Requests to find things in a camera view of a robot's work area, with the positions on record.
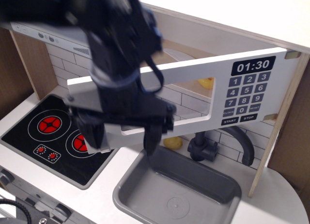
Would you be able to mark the black toy stovetop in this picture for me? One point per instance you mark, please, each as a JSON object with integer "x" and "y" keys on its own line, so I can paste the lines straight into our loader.
{"x": 47, "y": 137}

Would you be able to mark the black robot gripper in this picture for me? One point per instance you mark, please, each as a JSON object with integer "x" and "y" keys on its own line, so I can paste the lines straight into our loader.
{"x": 92, "y": 107}

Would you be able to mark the grey toy oven front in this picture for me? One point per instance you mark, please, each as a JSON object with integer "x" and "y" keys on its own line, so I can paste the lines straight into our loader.
{"x": 40, "y": 204}

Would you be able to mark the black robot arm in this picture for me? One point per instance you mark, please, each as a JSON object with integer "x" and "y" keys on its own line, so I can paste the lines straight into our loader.
{"x": 121, "y": 34}

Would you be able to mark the grey toy sink basin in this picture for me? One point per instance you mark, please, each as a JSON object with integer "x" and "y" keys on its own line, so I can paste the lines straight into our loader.
{"x": 169, "y": 188}

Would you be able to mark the yellow toy potato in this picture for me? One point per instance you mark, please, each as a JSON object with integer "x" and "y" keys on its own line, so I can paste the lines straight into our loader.
{"x": 173, "y": 143}

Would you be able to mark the dark grey toy faucet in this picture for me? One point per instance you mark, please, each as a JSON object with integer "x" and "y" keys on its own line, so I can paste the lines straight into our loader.
{"x": 201, "y": 149}

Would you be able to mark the yellow handled toy knife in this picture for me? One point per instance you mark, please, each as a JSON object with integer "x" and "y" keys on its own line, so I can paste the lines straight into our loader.
{"x": 206, "y": 83}

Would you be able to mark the grey toy range hood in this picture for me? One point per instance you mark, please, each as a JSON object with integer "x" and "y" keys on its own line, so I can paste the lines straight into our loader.
{"x": 68, "y": 38}

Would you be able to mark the wooden toy kitchen cabinet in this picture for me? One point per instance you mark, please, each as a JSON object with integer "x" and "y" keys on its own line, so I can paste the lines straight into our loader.
{"x": 260, "y": 25}

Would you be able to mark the white toy microwave door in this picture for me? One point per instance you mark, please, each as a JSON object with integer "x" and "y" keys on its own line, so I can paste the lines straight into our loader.
{"x": 249, "y": 86}

